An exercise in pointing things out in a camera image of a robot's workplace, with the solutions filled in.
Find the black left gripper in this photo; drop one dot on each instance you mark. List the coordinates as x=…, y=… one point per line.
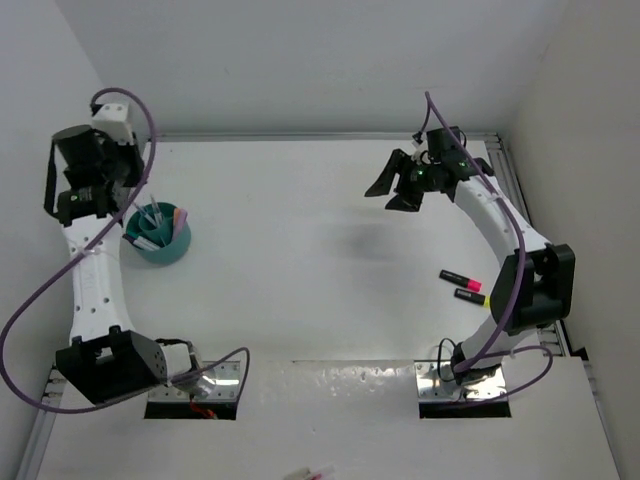
x=135, y=177

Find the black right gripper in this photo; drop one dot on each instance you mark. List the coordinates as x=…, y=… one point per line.
x=405, y=200

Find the orange grey highlighter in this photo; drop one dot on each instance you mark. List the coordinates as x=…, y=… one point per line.
x=176, y=215

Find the purple highlighter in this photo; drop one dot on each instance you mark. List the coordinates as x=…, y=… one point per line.
x=180, y=225

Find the pink black highlighter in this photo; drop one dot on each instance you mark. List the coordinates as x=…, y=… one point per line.
x=460, y=281

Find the yellow black highlighter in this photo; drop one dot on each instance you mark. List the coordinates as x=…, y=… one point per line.
x=472, y=297

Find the clear purple ballpoint pen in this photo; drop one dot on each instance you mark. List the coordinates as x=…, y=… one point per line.
x=144, y=214

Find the purple capped white marker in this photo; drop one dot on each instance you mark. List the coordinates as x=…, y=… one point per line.
x=141, y=243

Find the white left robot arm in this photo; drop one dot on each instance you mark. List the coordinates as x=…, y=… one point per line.
x=277, y=225

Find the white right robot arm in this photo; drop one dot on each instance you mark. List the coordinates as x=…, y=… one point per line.
x=534, y=286

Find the teal pen holder cup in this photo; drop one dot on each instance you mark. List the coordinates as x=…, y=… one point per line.
x=162, y=240

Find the pink white object at edge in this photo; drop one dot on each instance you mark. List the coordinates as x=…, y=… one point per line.
x=325, y=473

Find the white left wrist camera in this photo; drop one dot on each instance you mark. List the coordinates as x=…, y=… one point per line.
x=114, y=120

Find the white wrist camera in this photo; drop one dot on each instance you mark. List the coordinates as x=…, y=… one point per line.
x=417, y=142
x=114, y=120

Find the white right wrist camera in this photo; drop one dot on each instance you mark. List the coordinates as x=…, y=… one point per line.
x=417, y=142

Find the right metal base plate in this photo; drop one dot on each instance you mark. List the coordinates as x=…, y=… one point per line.
x=436, y=384

